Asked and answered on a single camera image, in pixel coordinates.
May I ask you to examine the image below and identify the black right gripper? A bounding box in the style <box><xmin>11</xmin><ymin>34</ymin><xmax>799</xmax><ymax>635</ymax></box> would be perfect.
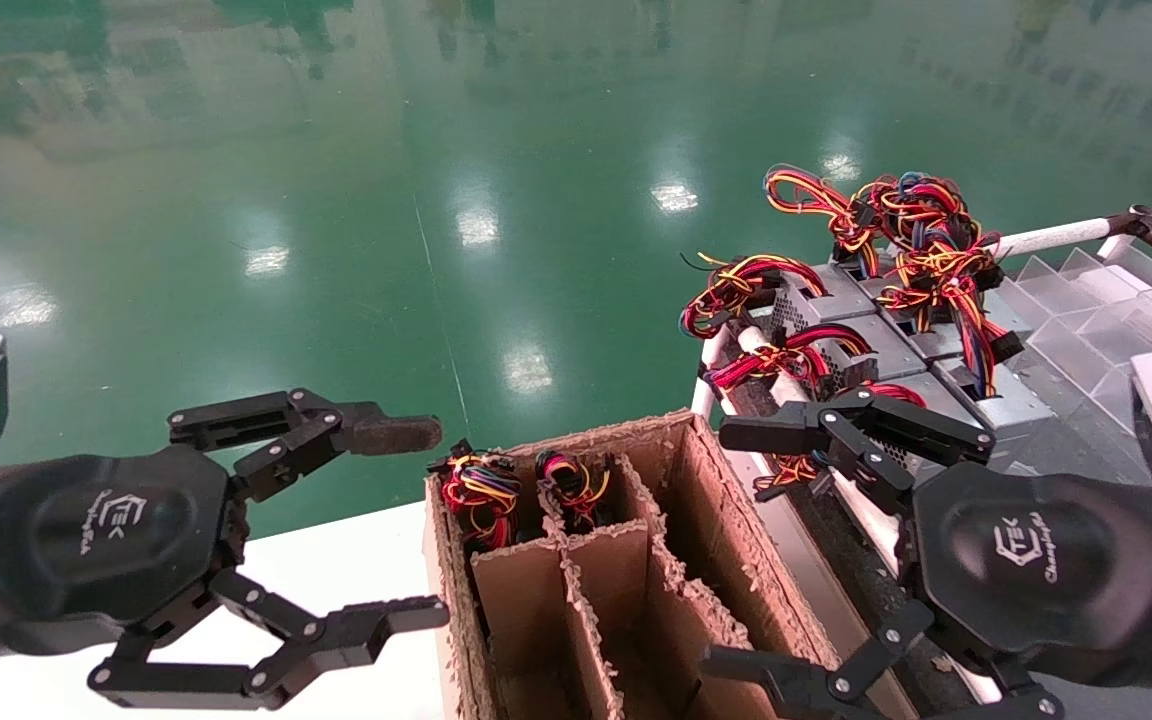
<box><xmin>701</xmin><ymin>385</ymin><xmax>1152</xmax><ymax>720</ymax></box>

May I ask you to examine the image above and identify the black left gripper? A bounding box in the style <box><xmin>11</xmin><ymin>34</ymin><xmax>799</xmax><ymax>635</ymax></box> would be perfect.
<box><xmin>0</xmin><ymin>388</ymin><xmax>450</xmax><ymax>711</ymax></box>

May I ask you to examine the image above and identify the brown cardboard divider box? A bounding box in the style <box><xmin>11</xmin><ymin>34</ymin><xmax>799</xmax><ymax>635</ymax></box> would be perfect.
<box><xmin>423</xmin><ymin>408</ymin><xmax>842</xmax><ymax>720</ymax></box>

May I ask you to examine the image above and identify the short white cart leg pipe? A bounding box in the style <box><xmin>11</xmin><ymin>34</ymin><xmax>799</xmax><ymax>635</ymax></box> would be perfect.
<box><xmin>691</xmin><ymin>330</ymin><xmax>729</xmax><ymax>417</ymax></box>

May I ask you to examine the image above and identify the clear acrylic divider tray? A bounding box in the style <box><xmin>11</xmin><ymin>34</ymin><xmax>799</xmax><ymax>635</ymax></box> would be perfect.
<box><xmin>1011</xmin><ymin>245</ymin><xmax>1152</xmax><ymax>433</ymax></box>

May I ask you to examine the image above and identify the black pipe joint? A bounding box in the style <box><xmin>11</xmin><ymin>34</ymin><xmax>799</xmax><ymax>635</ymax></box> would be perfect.
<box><xmin>1106</xmin><ymin>205</ymin><xmax>1152</xmax><ymax>251</ymax></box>

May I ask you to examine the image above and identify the long white cart rail pipe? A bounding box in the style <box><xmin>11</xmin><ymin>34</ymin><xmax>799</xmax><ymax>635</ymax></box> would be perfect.
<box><xmin>736</xmin><ymin>325</ymin><xmax>1002</xmax><ymax>706</ymax></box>

